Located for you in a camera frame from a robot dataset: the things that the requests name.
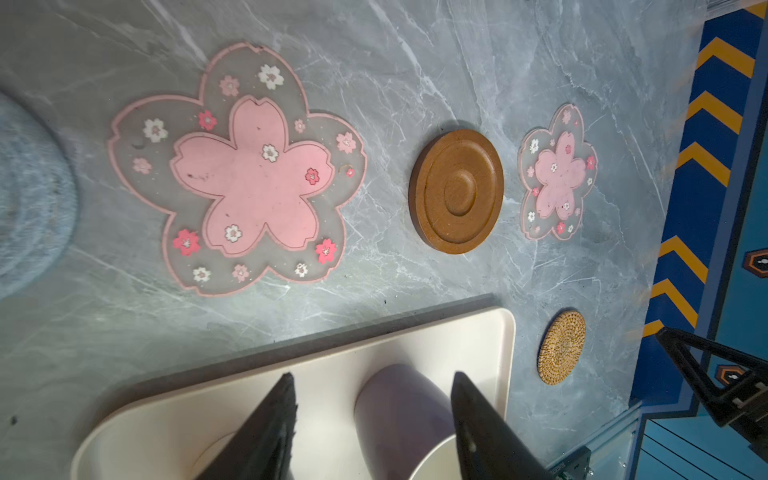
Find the white lavender mug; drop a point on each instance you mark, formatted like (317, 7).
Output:
(400, 417)

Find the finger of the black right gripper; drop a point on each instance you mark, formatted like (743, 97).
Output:
(730, 384)

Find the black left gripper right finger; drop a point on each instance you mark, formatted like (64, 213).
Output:
(486, 446)

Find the beige serving tray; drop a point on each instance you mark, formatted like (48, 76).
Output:
(170, 435)

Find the brown wooden round coaster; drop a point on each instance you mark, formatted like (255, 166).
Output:
(456, 191)

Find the pink flower coaster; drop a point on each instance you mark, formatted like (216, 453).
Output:
(250, 179)
(558, 168)

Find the aluminium front rail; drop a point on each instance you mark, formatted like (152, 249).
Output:
(606, 454)

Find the tan rattan round coaster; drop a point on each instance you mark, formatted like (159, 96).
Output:
(561, 347)

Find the light blue woven coaster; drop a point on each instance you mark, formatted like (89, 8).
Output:
(39, 201)

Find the black mug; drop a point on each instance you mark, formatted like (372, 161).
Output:
(260, 455)

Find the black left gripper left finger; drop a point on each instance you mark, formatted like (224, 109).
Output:
(277, 411)

